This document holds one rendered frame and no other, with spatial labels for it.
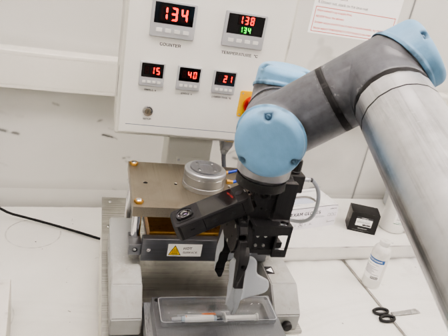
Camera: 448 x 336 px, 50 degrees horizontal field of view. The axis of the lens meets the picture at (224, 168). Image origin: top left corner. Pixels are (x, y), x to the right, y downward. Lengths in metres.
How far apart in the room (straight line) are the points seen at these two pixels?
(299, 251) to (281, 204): 0.73
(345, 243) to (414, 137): 1.11
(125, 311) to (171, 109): 0.40
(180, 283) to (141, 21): 0.49
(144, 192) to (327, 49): 0.88
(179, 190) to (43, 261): 0.52
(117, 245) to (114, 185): 0.62
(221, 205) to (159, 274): 0.33
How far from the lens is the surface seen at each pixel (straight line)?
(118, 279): 0.82
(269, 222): 0.68
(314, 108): 0.49
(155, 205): 0.81
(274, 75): 0.59
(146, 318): 0.80
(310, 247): 1.41
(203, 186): 0.86
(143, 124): 0.97
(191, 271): 0.97
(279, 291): 0.87
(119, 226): 0.95
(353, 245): 1.49
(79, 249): 1.32
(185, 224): 0.65
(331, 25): 1.53
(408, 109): 0.42
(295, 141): 0.48
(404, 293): 1.46
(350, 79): 0.49
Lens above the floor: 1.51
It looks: 24 degrees down
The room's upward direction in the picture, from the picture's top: 11 degrees clockwise
